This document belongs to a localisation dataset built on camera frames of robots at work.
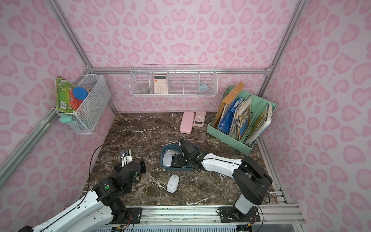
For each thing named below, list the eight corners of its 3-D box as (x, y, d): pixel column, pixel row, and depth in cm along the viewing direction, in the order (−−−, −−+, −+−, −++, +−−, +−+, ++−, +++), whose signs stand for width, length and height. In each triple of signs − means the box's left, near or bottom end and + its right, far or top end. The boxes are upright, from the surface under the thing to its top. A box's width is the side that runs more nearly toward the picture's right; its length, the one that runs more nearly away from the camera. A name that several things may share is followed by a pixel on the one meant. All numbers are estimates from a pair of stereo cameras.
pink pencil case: (178, 132, 109) (178, 130, 107) (183, 113, 122) (183, 111, 120) (191, 134, 108) (191, 132, 106) (195, 114, 121) (195, 112, 119)
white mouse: (165, 191, 83) (165, 190, 80) (170, 175, 89) (169, 173, 86) (176, 194, 82) (176, 192, 79) (180, 177, 88) (180, 175, 85)
